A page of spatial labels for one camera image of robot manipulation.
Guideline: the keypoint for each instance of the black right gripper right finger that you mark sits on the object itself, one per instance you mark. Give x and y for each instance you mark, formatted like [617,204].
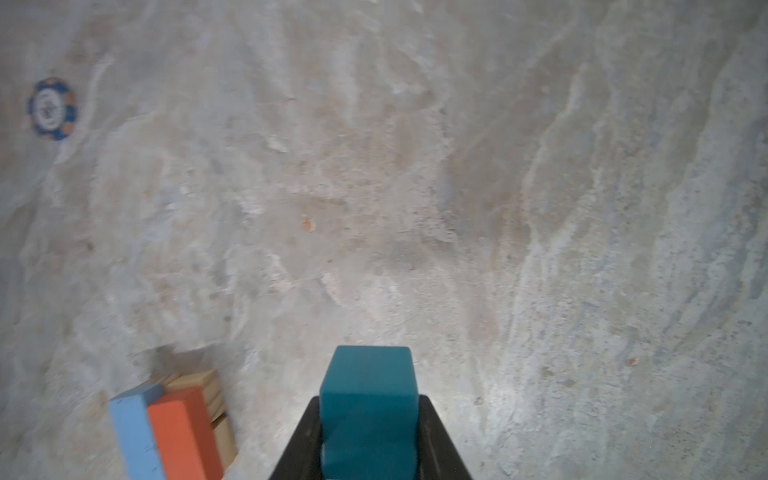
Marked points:
[438,458]

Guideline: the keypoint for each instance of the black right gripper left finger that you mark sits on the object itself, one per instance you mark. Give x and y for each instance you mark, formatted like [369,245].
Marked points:
[301,458]

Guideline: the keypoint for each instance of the teal cube block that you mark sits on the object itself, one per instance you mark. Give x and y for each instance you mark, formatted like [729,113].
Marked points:
[368,407]

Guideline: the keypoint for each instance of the orange-red rectangular block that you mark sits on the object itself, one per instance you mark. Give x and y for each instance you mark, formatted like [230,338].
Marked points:
[184,435]

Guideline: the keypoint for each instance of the plain wood grooved block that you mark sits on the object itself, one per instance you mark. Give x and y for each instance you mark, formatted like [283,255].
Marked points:
[207,381]

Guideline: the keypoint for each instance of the light blue rectangular block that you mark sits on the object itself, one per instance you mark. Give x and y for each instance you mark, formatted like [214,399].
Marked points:
[134,432]

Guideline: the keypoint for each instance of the blue poker chip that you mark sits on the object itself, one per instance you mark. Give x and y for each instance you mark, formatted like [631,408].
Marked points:
[52,109]

